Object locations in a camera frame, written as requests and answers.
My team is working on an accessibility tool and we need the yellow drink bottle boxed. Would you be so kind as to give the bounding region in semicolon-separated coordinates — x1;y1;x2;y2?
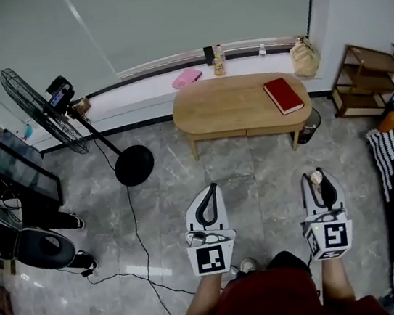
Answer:
210;52;227;78

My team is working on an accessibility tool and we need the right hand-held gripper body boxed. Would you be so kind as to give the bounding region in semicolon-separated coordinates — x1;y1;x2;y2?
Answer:
299;207;358;263

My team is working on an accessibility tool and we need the pink book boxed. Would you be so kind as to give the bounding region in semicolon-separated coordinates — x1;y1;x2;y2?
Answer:
169;65;205;91

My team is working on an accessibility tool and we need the beige cloth bag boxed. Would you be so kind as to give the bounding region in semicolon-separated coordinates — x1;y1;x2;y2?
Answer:
287;34;324;81

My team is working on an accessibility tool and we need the person's right forearm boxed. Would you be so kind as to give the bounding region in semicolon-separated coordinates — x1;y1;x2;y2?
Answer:
316;254;357;307

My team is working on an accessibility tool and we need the oval wooden coffee table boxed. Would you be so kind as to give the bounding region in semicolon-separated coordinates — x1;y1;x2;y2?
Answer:
167;64;319;168

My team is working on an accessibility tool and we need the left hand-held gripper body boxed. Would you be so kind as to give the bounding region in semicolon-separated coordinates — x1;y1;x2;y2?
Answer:
184;223;242;279

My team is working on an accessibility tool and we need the person's black trouser leg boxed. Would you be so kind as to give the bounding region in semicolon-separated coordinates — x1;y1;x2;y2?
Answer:
264;247;313;282

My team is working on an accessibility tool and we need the black camera device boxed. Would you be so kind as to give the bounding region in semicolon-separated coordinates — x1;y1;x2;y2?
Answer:
44;73;78;115

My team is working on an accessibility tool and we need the person's white shoe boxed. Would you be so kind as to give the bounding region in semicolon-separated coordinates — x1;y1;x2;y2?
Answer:
238;256;260;275

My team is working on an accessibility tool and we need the black office chair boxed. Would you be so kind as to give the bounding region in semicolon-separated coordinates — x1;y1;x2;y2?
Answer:
0;185;79;278

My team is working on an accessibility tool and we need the small clear container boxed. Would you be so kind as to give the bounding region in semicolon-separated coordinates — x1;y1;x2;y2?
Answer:
308;169;326;196

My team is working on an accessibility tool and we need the black floor cable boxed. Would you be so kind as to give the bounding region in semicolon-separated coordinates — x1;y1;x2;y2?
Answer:
73;177;200;315

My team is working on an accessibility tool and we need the black rectangular block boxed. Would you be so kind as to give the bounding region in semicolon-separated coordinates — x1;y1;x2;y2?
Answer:
202;45;216;67

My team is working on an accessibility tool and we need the wooden shelf rack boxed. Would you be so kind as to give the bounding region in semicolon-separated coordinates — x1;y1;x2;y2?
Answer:
323;37;394;123

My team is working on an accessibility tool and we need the person's left forearm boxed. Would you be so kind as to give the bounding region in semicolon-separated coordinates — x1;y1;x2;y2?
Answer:
176;271;229;315

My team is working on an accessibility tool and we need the red book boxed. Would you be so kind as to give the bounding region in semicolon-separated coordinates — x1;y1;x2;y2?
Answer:
262;75;307;118

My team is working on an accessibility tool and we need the small black monitor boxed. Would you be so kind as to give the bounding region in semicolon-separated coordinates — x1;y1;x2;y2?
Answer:
0;124;45;172

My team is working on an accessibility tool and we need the person's red shirt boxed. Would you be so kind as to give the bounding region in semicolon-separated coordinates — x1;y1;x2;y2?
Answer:
131;253;392;315

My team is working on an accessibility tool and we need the black mesh wastebasket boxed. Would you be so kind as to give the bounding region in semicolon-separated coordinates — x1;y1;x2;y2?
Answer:
292;105;325;145

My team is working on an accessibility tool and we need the black standing floor fan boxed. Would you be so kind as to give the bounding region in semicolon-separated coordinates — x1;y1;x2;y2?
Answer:
0;48;158;205

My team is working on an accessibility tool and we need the large black monitor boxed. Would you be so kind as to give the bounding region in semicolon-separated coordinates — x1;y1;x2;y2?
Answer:
0;128;65;216

